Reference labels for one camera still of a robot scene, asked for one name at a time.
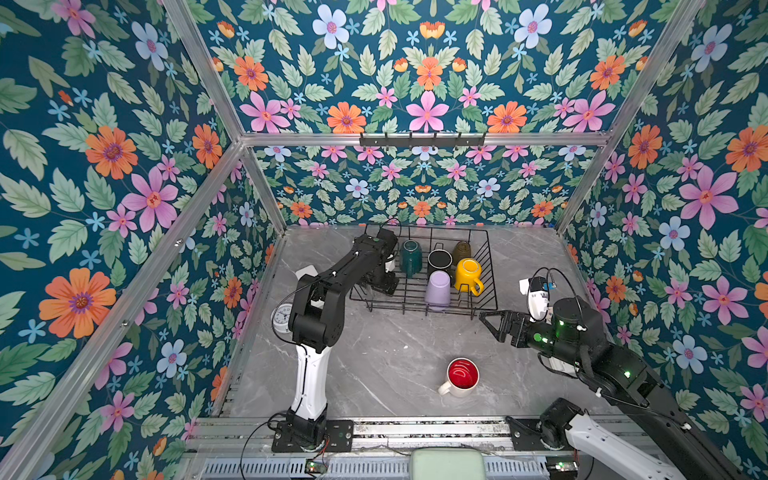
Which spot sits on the yellow plastic mug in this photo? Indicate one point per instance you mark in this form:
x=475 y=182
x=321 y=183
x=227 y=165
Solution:
x=468 y=277

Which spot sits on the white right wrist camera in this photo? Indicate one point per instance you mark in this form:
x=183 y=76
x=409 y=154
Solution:
x=537 y=292

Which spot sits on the red interior white mug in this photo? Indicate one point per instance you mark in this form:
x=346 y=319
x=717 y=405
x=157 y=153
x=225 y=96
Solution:
x=462 y=376

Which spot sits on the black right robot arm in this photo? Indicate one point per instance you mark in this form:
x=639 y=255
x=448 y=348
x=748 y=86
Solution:
x=575 y=336

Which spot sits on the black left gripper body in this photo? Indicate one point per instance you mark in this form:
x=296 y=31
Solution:
x=382 y=280

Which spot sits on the gold glitter cup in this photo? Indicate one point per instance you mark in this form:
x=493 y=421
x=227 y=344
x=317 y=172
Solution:
x=461 y=251

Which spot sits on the black mug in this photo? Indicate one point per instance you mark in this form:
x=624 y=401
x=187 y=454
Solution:
x=439 y=259

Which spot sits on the pale green box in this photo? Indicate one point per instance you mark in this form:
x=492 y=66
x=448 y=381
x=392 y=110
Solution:
x=447 y=464

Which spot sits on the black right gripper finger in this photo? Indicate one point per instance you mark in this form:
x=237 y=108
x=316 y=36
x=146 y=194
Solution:
x=499 y=321
x=500 y=336

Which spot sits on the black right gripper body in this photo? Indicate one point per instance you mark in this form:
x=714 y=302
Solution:
x=520 y=339

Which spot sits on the black wire dish rack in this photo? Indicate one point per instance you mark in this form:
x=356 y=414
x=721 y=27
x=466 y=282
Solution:
x=410 y=293

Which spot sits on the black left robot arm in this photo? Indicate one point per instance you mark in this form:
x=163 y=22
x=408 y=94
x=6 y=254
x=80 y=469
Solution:
x=316 y=321

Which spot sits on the lavender plastic cup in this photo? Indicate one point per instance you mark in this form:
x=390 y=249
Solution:
x=438 y=291

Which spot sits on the white rectangular box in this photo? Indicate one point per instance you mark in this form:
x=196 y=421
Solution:
x=309 y=270

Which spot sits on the metal hook rail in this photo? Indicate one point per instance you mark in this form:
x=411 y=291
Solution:
x=439 y=140

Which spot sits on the green and cream mug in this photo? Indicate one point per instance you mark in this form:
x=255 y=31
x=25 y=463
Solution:
x=411 y=258

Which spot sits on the white round alarm clock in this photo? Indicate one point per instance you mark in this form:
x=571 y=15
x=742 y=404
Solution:
x=280 y=318

